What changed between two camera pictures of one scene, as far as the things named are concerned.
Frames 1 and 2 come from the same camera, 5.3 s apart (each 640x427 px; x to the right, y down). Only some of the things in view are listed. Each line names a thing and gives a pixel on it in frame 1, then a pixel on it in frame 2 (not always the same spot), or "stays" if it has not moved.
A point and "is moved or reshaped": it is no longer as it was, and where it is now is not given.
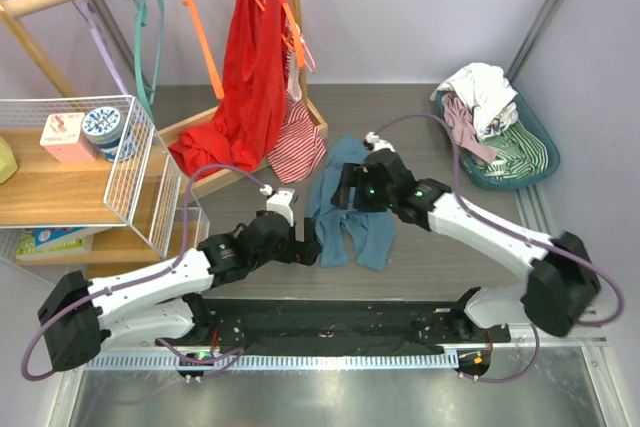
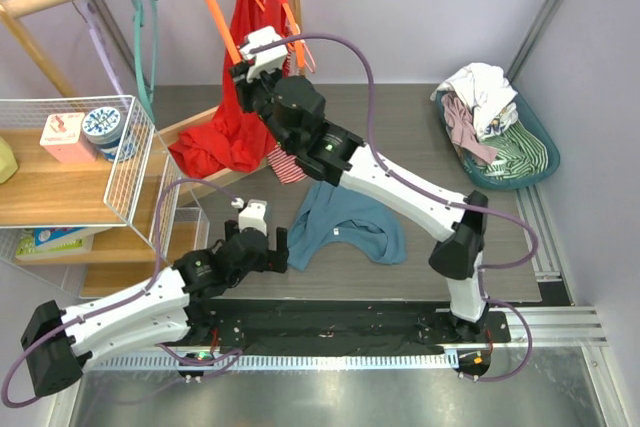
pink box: (64, 139) stays
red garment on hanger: (241, 134) stays
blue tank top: (373, 233) is moved or reshaped
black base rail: (335, 326) stays
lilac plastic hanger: (88, 12) stays
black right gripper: (354, 175) -> (245, 87)
